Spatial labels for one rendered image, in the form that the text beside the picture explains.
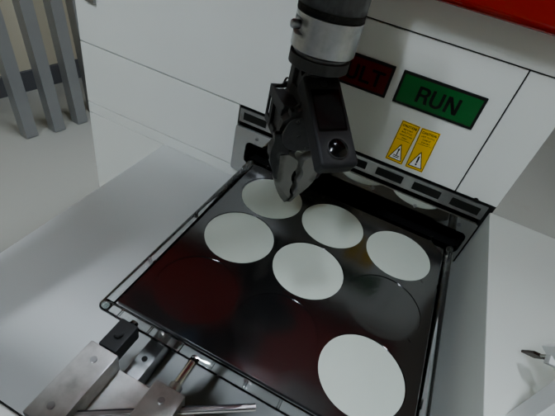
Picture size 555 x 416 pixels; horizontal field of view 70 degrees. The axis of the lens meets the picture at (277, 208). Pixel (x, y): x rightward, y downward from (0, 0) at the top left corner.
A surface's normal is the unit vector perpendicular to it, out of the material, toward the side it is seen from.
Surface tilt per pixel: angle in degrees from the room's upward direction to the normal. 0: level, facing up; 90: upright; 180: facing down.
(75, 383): 0
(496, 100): 90
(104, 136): 90
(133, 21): 90
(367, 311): 0
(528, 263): 0
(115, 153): 90
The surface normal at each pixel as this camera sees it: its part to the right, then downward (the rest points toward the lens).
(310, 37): -0.54, 0.47
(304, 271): 0.19, -0.74
